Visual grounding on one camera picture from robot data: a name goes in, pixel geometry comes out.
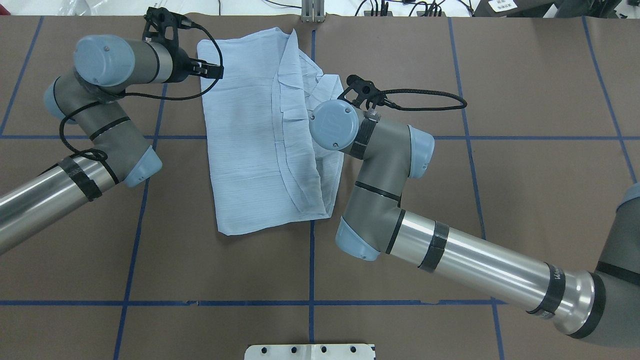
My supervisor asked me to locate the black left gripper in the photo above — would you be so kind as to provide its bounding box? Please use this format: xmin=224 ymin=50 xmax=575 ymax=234
xmin=167 ymin=44 xmax=224 ymax=84

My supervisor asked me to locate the light blue button-up shirt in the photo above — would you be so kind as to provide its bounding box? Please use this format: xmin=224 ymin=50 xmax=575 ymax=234
xmin=197 ymin=27 xmax=344 ymax=236

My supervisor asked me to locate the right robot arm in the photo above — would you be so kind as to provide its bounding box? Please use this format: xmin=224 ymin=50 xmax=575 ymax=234
xmin=309 ymin=99 xmax=640 ymax=348

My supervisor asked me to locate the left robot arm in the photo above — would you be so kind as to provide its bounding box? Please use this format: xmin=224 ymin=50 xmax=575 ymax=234
xmin=1 ymin=34 xmax=224 ymax=254

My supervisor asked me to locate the clear plastic bag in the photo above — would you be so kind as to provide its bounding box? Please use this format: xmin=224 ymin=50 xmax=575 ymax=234
xmin=50 ymin=0 xmax=166 ymax=17

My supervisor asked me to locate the right orange-port USB hub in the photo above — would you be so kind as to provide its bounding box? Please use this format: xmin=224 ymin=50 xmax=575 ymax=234
xmin=408 ymin=0 xmax=446 ymax=18

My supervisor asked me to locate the dark grey labelled box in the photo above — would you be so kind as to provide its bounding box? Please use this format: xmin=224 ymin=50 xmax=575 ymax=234
xmin=473 ymin=0 xmax=554 ymax=18

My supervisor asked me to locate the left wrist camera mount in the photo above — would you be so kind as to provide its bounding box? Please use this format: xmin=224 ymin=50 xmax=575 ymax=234
xmin=142 ymin=7 xmax=196 ymax=49

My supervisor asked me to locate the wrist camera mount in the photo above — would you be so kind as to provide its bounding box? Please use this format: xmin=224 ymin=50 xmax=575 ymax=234
xmin=142 ymin=7 xmax=196 ymax=49
xmin=337 ymin=74 xmax=402 ymax=111

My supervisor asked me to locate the grey aluminium frame post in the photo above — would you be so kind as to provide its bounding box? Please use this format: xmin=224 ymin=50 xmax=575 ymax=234
xmin=301 ymin=0 xmax=326 ymax=23

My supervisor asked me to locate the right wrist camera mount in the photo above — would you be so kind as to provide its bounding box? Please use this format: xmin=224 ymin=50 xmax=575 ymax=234
xmin=337 ymin=74 xmax=402 ymax=111

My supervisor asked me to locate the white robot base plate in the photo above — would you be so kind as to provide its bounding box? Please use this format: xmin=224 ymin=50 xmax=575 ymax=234
xmin=244 ymin=343 xmax=377 ymax=360

